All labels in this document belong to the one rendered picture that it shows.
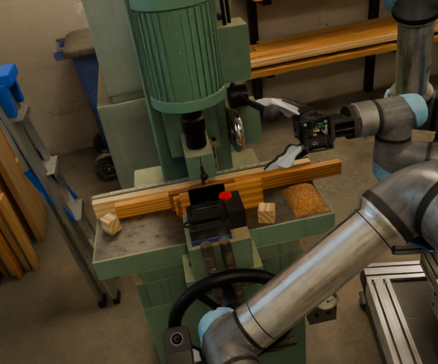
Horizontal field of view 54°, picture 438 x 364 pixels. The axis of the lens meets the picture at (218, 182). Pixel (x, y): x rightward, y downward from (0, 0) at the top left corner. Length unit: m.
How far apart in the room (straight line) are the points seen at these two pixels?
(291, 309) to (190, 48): 0.54
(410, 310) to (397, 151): 0.94
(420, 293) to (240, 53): 1.18
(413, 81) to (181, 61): 0.66
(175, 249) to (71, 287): 1.41
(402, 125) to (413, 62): 0.30
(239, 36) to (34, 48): 2.43
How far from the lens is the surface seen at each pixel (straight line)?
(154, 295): 1.16
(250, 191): 1.10
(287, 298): 0.66
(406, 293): 1.89
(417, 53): 1.23
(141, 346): 2.04
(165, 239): 1.07
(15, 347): 2.29
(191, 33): 0.91
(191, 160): 1.05
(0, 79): 1.71
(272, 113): 0.82
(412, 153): 1.01
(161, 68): 0.94
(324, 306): 1.23
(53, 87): 3.53
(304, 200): 1.10
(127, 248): 1.08
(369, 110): 0.94
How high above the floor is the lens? 1.58
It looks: 33 degrees down
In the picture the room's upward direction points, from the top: 8 degrees counter-clockwise
